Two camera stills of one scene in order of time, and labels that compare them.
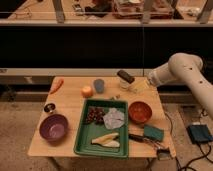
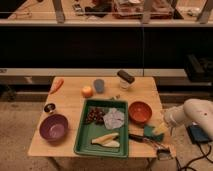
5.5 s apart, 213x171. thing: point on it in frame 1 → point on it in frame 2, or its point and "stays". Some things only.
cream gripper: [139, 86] → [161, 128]
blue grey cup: [99, 86] stays
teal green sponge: [153, 133] stays
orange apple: [87, 91] stays
